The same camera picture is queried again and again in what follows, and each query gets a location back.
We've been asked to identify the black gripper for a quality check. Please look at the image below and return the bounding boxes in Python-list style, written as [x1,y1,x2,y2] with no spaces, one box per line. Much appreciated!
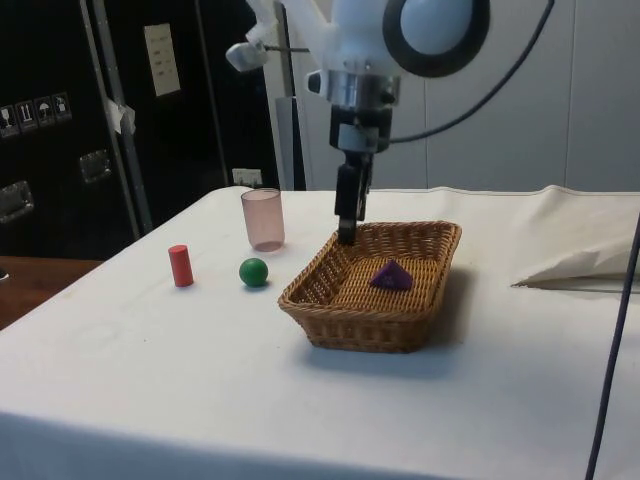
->
[329,103,393,246]

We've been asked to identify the purple triangular block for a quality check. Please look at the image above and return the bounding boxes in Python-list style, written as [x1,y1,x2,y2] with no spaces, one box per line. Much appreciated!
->
[369,259,414,292]

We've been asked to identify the wicker basket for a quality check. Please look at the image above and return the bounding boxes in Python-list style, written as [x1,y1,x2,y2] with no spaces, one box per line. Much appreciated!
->
[277,220,463,355]

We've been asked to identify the red cylinder block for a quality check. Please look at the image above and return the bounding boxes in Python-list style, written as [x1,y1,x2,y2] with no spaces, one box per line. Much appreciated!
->
[167,244,195,288]

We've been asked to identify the pale locker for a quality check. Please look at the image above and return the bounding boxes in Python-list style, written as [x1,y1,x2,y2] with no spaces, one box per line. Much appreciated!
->
[423,0,640,194]
[261,0,429,193]

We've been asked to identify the see-through pink cup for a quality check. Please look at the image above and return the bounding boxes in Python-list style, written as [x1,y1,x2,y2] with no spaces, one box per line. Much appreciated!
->
[240,187,286,253]

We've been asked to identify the green ball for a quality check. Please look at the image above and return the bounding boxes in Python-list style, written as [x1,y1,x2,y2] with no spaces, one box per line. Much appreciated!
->
[238,257,270,289]

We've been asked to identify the black cabinet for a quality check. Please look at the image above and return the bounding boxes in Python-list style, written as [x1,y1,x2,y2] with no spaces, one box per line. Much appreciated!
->
[0,0,307,262]

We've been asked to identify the white wall socket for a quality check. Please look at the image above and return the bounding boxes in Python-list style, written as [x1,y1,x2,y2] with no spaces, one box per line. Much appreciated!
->
[231,168,264,189]

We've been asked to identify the black cable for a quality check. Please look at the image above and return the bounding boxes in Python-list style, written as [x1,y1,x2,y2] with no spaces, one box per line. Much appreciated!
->
[389,0,557,143]

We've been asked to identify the dark blue cable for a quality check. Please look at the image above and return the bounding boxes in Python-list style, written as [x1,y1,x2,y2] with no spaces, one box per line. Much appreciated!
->
[587,209,640,480]

